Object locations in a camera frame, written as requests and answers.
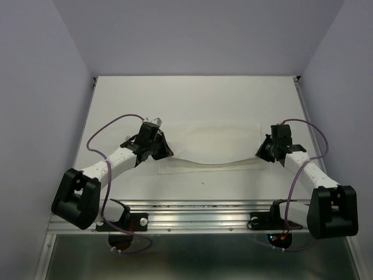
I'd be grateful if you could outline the white cloth napkin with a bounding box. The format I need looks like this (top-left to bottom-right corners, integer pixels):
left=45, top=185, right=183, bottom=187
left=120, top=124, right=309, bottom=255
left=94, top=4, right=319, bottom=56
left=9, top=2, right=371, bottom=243
left=158, top=122, right=263, bottom=174

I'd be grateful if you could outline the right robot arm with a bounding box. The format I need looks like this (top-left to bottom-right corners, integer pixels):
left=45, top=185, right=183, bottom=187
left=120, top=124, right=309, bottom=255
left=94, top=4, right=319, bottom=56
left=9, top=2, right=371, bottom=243
left=248, top=122, right=358, bottom=240

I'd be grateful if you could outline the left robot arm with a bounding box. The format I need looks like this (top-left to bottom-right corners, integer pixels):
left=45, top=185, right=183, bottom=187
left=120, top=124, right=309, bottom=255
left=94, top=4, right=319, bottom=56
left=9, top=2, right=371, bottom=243
left=51, top=118, right=174, bottom=230

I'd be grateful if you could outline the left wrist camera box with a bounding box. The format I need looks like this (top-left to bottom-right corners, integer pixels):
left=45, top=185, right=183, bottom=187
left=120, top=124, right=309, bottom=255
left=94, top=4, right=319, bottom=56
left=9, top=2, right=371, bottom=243
left=143, top=118, right=162, bottom=129

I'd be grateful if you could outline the aluminium right side rail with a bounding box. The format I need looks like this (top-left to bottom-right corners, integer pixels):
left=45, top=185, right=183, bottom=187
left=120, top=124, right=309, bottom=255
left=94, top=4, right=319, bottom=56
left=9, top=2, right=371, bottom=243
left=293, top=76, right=339, bottom=188

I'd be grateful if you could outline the aluminium rail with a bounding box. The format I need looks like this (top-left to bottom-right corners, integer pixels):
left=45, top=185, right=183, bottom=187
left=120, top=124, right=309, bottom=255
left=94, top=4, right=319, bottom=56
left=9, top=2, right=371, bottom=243
left=48, top=199, right=358, bottom=234
left=293, top=76, right=339, bottom=188

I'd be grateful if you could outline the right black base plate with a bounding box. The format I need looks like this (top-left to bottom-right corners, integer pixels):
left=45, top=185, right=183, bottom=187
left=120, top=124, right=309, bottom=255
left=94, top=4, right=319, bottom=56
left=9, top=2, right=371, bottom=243
left=247, top=212, right=307, bottom=231

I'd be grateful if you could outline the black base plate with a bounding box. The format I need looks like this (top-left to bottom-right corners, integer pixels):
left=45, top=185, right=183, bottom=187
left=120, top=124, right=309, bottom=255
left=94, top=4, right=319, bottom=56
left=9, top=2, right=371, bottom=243
left=95, top=212, right=149, bottom=232
left=247, top=212, right=307, bottom=231

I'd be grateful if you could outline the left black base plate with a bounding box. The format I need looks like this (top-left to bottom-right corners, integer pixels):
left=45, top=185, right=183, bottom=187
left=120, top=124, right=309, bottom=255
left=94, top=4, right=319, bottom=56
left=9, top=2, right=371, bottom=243
left=95, top=212, right=149, bottom=232

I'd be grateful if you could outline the aluminium front rail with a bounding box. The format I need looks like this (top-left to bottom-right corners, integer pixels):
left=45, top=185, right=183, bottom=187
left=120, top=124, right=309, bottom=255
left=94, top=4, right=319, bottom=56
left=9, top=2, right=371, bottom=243
left=48, top=199, right=358, bottom=234

